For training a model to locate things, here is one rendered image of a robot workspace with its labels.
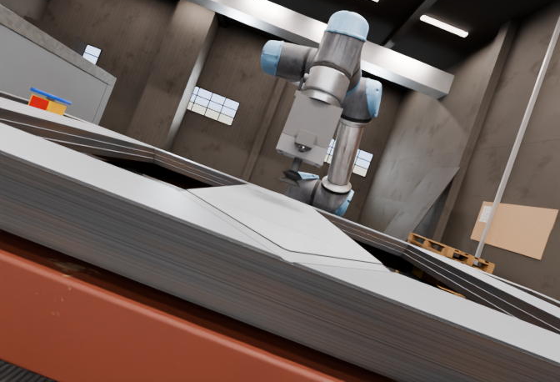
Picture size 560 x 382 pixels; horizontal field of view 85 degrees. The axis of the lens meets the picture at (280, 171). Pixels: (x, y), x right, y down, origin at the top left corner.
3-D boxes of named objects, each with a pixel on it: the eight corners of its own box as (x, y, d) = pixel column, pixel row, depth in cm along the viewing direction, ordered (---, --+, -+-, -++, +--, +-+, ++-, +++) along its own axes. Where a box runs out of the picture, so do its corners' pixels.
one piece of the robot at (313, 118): (302, 64, 50) (266, 158, 49) (354, 82, 49) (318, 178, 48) (300, 84, 59) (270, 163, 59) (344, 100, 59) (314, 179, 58)
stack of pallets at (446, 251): (478, 320, 458) (497, 265, 461) (427, 301, 455) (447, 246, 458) (433, 289, 582) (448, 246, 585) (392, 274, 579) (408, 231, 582)
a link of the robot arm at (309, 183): (286, 198, 134) (295, 169, 135) (314, 208, 131) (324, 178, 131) (278, 198, 123) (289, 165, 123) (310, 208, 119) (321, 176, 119)
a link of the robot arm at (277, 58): (315, 69, 111) (265, 24, 65) (344, 76, 108) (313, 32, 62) (306, 101, 114) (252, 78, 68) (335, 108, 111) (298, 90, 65)
